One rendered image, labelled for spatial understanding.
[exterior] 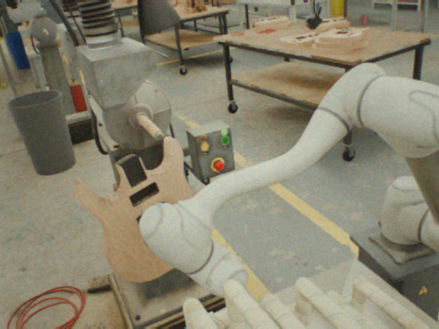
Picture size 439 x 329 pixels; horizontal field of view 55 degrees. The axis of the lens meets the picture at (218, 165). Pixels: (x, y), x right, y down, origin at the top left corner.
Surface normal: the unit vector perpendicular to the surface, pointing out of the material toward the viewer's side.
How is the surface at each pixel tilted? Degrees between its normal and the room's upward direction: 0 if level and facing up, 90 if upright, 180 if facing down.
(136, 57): 90
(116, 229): 85
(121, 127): 92
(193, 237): 82
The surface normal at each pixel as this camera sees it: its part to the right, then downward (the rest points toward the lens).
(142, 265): 0.56, 0.23
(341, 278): -0.11, -0.88
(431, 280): 0.30, 0.40
